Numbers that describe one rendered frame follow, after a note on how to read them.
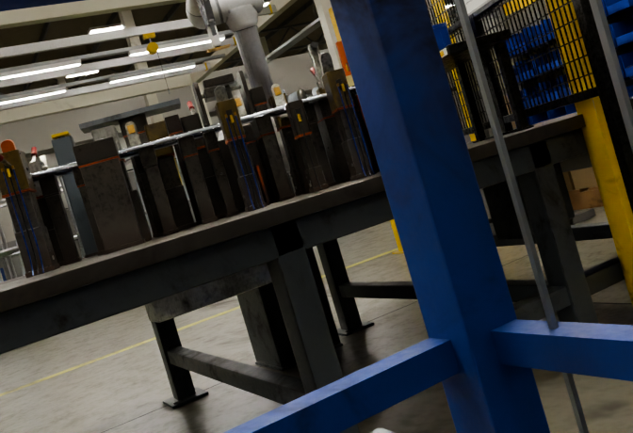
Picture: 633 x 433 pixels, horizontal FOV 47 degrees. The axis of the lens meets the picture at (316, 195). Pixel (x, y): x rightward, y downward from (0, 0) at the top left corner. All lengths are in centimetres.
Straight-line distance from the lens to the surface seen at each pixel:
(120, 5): 888
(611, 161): 226
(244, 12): 312
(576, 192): 546
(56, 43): 991
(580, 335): 59
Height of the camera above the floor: 73
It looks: 1 degrees down
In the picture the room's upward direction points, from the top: 16 degrees counter-clockwise
